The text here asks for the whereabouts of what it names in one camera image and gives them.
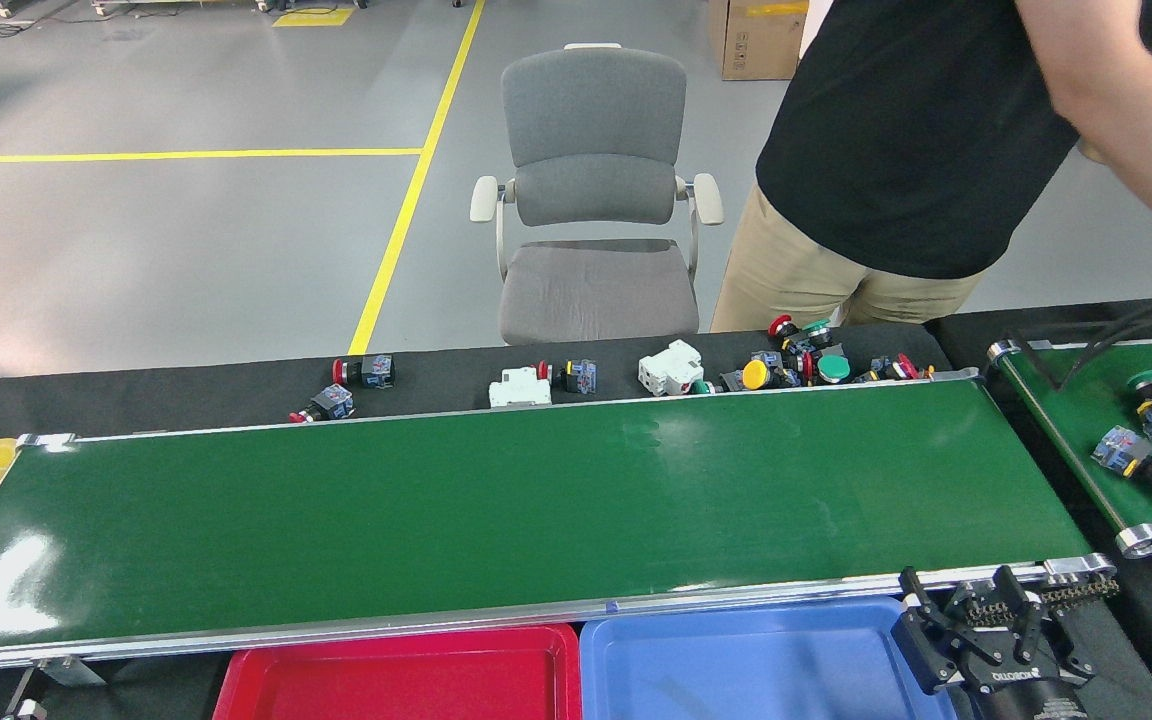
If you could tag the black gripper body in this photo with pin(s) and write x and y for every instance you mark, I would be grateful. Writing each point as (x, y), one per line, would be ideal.
(1031, 690)

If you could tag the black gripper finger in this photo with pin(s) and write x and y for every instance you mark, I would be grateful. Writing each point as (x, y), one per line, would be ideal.
(926, 650)
(1026, 620)

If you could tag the white circuit breaker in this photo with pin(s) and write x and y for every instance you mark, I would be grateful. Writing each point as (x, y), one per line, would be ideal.
(519, 388)
(669, 368)

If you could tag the person's left forearm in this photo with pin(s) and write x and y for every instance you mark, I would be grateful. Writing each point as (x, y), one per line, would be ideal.
(1136, 140)

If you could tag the blue plastic tray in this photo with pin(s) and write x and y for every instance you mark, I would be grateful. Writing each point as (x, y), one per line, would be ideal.
(736, 670)

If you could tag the red plastic tray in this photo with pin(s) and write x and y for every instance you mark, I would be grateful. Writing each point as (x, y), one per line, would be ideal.
(386, 680)

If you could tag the person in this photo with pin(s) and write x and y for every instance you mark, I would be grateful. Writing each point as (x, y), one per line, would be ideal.
(896, 150)

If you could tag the grey office chair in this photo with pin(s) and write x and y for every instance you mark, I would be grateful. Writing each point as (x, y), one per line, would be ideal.
(591, 120)

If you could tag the cardboard box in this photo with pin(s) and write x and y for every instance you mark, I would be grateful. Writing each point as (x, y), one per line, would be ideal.
(756, 40)

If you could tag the red push button switch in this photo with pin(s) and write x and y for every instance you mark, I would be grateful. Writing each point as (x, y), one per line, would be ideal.
(366, 371)
(901, 368)
(784, 328)

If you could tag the small green button switch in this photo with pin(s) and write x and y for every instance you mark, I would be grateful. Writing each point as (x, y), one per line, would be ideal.
(704, 387)

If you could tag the yellow ringed button switch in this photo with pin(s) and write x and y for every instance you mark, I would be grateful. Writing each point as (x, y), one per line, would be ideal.
(581, 377)

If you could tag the small red button switch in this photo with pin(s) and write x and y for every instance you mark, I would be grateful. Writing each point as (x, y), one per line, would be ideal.
(331, 403)

